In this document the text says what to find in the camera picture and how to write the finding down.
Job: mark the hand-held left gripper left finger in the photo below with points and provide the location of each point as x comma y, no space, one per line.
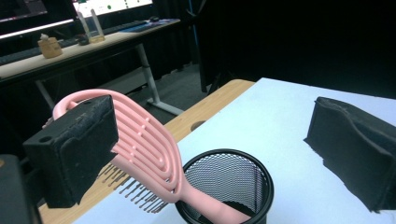
71,155

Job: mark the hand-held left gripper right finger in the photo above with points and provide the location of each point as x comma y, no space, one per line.
355,149

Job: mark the pink hairbrush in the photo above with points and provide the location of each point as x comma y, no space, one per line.
149,149

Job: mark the black mesh pen holder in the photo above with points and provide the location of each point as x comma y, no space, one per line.
230,177

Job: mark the desk with white legs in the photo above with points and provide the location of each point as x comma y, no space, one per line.
28,64

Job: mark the wooden tissue box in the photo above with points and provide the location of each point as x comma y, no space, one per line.
49,48

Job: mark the clear plastic stand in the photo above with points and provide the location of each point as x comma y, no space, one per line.
93,34

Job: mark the black curtain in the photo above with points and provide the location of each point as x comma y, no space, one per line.
295,40

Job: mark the black keyboard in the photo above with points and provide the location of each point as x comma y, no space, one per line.
124,27

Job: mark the dark computer monitor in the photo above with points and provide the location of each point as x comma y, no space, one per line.
18,12

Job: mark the bright computer monitor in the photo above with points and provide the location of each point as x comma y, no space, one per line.
118,4

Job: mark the blue desk pad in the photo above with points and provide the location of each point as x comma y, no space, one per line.
162,24

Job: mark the black computer mouse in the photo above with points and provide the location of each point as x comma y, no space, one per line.
154,19

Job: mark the blue pole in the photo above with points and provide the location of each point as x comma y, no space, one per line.
194,31

